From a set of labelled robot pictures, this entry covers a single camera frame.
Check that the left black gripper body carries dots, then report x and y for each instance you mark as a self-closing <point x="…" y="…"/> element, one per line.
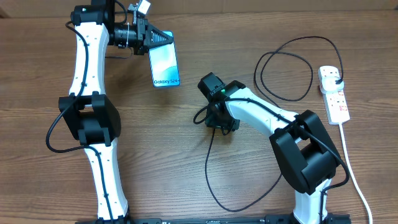
<point x="139" y="46"/>

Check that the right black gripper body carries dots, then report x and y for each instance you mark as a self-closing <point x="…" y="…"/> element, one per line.
<point x="222" y="121"/>

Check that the blue screen smartphone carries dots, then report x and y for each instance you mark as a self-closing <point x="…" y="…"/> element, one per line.
<point x="164" y="66"/>

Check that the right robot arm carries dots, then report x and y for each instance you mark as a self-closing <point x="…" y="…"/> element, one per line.
<point x="306" y="155"/>

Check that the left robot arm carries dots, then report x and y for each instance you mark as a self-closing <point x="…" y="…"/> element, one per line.
<point x="89" y="114"/>

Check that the white charger adapter plug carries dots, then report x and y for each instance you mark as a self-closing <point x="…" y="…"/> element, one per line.
<point x="331" y="84"/>

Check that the white power strip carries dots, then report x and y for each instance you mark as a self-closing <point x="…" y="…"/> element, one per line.
<point x="335" y="103"/>

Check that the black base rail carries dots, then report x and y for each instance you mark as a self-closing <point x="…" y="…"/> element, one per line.
<point x="268" y="219"/>

